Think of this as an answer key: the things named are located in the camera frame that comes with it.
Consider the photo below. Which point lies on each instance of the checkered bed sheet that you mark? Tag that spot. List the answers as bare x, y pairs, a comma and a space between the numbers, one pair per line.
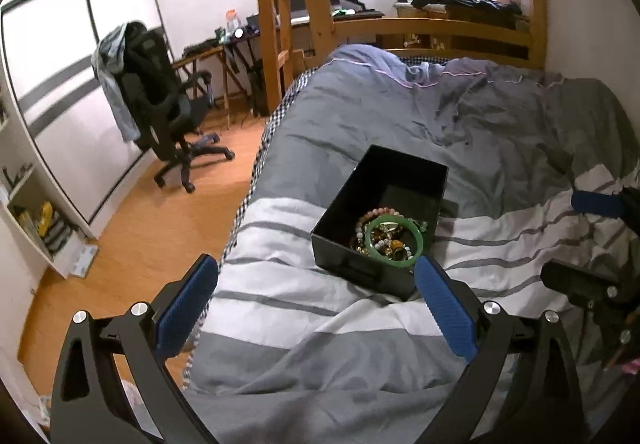
272, 124

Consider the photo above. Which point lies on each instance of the black keyboard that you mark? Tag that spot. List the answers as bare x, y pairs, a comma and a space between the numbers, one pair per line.
357, 6

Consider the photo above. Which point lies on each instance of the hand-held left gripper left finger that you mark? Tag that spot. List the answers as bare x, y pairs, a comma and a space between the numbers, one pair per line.
187, 304

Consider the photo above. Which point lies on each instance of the black jewelry box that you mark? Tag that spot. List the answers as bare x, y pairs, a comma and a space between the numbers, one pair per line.
400, 164

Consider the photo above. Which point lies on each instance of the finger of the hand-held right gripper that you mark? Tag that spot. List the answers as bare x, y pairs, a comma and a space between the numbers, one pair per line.
575, 281
597, 204

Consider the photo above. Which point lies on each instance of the white wardrobe with dark stripes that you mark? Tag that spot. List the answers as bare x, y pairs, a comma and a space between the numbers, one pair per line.
65, 74

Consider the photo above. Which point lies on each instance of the wooden desk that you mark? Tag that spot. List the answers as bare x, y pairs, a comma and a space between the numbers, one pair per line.
430, 10

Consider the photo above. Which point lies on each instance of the wooden folding table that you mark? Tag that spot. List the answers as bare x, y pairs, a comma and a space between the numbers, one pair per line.
210, 54

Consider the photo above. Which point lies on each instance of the wooden ladder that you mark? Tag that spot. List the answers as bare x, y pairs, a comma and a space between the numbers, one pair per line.
267, 24

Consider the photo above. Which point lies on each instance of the green jade bangle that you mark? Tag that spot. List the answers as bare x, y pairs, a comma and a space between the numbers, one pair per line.
370, 244

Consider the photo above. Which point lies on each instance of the white paper packet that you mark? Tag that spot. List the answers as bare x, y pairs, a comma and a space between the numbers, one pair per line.
83, 260

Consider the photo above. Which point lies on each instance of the white shelf unit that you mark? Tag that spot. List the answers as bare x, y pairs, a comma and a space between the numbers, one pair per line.
30, 204

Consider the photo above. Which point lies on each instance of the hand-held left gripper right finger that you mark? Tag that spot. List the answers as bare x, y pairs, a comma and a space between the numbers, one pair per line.
445, 309

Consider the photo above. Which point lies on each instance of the black office chair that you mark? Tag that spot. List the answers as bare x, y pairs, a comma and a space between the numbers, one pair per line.
160, 89

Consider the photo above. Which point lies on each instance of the grey striped duvet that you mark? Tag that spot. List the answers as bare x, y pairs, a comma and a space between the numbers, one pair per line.
325, 349

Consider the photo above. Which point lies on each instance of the clear jar with red lid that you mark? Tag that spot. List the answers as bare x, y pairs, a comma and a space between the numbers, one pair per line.
231, 21

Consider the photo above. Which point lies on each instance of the light blue garment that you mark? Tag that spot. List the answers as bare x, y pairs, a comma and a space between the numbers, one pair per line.
112, 74

